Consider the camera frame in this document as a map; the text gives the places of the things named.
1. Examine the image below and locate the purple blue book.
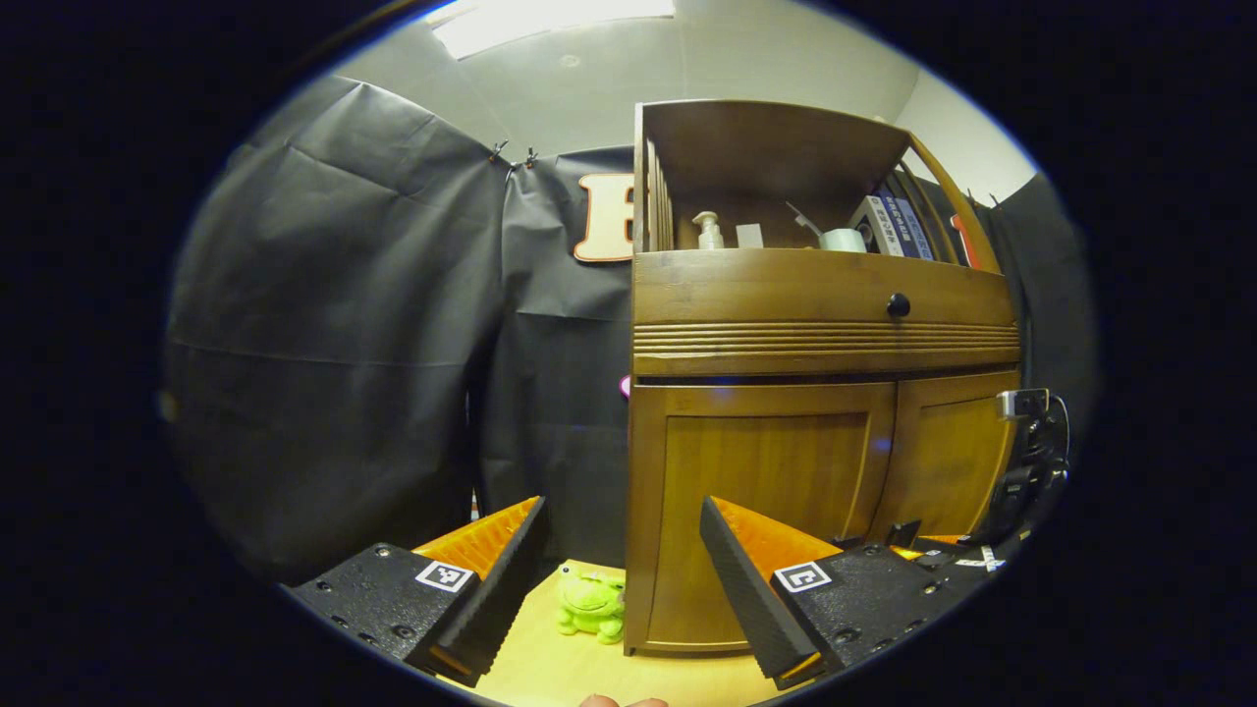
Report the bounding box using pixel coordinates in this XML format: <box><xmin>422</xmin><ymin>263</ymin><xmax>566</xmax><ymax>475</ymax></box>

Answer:
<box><xmin>899</xmin><ymin>191</ymin><xmax>939</xmax><ymax>261</ymax></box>

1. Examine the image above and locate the dark blue book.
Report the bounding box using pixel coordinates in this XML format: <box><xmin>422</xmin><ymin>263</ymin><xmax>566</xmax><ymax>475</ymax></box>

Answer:
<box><xmin>877</xmin><ymin>190</ymin><xmax>919</xmax><ymax>259</ymax></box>

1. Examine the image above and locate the wooden cabinet door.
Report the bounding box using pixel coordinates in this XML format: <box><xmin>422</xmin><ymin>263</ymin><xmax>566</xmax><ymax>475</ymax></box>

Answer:
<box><xmin>869</xmin><ymin>370</ymin><xmax>1022</xmax><ymax>546</ymax></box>
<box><xmin>628</xmin><ymin>383</ymin><xmax>897</xmax><ymax>654</ymax></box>

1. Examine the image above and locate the wooden double-door shoe cabinet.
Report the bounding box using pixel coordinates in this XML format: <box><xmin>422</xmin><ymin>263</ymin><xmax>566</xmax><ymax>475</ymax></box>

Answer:
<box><xmin>624</xmin><ymin>98</ymin><xmax>1024</xmax><ymax>657</ymax></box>

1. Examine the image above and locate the green frog plush toy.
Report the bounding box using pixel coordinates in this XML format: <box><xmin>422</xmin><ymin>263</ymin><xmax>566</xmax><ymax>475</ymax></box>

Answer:
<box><xmin>556</xmin><ymin>565</ymin><xmax>628</xmax><ymax>645</ymax></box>

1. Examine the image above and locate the ceiling light panel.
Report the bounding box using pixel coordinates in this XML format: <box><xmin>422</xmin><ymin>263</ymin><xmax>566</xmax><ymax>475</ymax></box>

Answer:
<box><xmin>430</xmin><ymin>0</ymin><xmax>679</xmax><ymax>60</ymax></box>

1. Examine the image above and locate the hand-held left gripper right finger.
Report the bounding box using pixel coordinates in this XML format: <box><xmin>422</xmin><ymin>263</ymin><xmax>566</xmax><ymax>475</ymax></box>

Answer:
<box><xmin>699</xmin><ymin>496</ymin><xmax>988</xmax><ymax>690</ymax></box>

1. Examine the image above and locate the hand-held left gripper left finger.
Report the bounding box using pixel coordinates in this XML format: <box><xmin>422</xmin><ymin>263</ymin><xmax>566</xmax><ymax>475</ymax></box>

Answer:
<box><xmin>283</xmin><ymin>495</ymin><xmax>549</xmax><ymax>688</ymax></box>

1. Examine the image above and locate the white book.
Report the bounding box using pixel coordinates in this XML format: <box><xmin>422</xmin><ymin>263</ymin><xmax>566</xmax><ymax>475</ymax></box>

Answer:
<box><xmin>849</xmin><ymin>194</ymin><xmax>890</xmax><ymax>256</ymax></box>

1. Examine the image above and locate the wooden cabinet drawer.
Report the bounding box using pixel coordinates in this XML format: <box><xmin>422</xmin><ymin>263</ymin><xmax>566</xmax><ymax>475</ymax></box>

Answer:
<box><xmin>631</xmin><ymin>247</ymin><xmax>1022</xmax><ymax>377</ymax></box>

